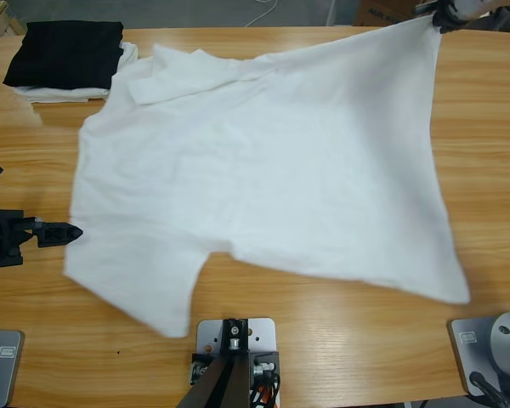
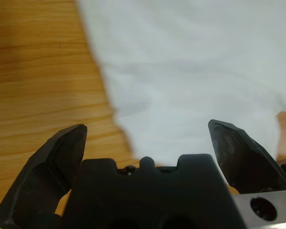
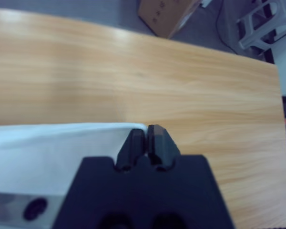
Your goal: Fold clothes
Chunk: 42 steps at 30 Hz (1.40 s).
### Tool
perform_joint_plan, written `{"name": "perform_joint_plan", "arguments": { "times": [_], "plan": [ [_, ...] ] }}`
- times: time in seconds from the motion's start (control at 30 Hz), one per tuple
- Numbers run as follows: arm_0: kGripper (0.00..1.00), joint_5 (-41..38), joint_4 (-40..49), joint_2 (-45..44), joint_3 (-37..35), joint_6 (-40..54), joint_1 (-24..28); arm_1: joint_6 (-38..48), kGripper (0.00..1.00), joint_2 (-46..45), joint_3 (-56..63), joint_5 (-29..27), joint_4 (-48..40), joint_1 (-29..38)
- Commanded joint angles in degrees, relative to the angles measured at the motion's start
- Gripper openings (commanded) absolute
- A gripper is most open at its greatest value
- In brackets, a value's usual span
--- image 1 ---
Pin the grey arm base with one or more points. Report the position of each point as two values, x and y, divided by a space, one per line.
4 370
467 353

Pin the black clamp block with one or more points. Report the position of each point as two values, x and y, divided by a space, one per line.
202 367
265 365

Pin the dark camera post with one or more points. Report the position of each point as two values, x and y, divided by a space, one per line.
234 382

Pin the folded white garment stack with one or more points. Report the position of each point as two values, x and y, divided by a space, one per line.
59 95

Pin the grey metal leg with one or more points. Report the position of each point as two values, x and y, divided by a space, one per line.
330 13

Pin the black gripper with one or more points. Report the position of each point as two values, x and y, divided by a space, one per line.
4 238
448 17

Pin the wooden pallet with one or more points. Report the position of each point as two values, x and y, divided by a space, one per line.
0 17

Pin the white t-shirt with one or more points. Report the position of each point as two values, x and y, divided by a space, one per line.
259 170

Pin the white mounting block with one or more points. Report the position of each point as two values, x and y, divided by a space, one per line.
263 336

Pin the cardboard box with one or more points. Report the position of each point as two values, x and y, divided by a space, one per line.
387 13

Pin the folded black garment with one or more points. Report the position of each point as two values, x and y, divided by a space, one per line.
64 55

